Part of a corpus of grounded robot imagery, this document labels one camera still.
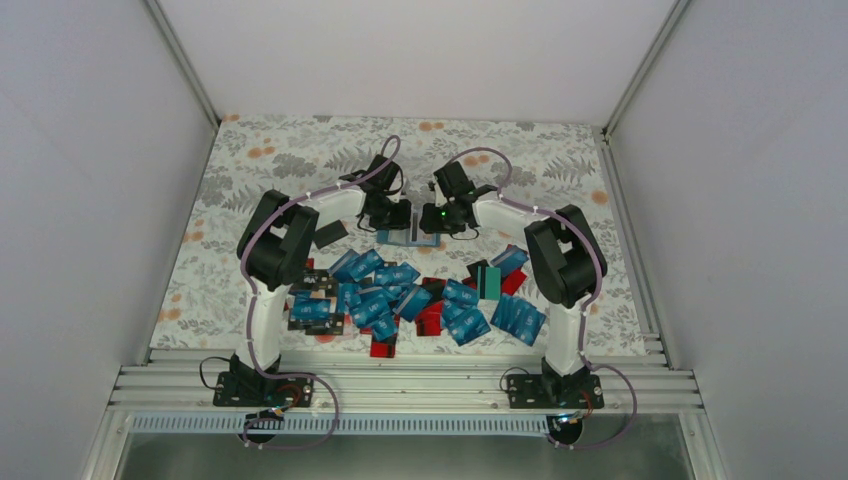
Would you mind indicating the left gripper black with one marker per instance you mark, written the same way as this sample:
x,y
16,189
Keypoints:
x,y
401,221

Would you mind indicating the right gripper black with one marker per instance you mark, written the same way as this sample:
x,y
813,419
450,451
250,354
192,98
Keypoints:
x,y
430,225

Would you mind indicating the blue leather card holder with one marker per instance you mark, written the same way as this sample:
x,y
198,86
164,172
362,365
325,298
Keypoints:
x,y
411,237

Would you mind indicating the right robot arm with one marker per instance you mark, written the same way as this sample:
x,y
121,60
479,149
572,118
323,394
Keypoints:
x,y
566,261

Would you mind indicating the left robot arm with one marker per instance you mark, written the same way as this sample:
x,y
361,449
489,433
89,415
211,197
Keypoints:
x,y
273,251

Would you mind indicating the teal black stripe card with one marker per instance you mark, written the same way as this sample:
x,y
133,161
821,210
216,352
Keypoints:
x,y
488,282

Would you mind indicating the red card right side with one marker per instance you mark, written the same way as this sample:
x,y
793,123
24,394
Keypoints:
x,y
512,282

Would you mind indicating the red card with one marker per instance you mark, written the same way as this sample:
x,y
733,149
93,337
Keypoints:
x,y
512,282
385,348

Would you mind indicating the black visa card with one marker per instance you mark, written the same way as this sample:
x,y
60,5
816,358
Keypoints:
x,y
316,283

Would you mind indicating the blue cards right stack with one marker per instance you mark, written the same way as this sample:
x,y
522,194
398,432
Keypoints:
x,y
518,317

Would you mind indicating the red card front centre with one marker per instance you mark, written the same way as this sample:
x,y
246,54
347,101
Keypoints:
x,y
385,348

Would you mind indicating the floral patterned table mat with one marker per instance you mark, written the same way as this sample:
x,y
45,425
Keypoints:
x,y
547,165

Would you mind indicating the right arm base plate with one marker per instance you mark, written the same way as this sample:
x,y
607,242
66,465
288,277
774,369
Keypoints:
x,y
538,391

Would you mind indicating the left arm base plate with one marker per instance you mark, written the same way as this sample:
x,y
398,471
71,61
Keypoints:
x,y
253,390

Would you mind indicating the aluminium rail frame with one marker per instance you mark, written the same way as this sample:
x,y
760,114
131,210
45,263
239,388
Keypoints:
x,y
408,383

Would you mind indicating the grey perforated cable duct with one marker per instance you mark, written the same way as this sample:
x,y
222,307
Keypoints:
x,y
348,424

